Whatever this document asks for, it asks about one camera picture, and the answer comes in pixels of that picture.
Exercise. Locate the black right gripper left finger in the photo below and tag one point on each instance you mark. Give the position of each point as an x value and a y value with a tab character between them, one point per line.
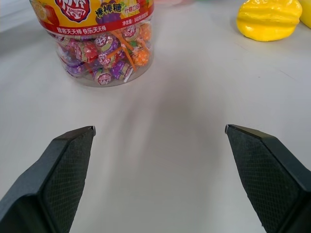
56	174

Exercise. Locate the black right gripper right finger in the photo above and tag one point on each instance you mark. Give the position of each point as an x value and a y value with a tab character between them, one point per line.
264	174

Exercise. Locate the orange candy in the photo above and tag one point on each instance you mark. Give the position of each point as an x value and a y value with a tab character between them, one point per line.
141	57

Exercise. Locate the clear plastic lollipop jar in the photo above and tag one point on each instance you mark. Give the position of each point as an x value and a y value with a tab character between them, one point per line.
102	36

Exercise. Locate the yellow plastic star fruit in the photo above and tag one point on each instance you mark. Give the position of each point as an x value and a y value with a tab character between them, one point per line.
267	19

